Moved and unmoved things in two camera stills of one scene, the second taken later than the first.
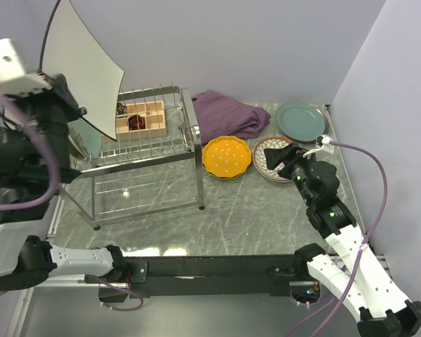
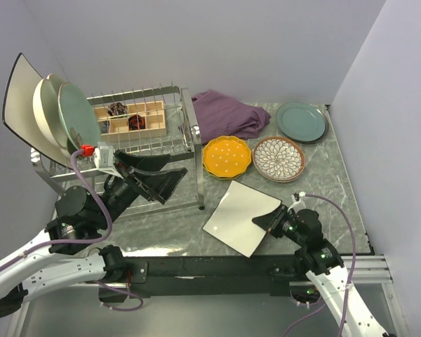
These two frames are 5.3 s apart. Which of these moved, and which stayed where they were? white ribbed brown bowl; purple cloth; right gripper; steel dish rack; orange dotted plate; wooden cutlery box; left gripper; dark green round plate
Moved: right gripper; left gripper
Stayed: purple cloth; orange dotted plate; dark green round plate; wooden cutlery box; white ribbed brown bowl; steel dish rack
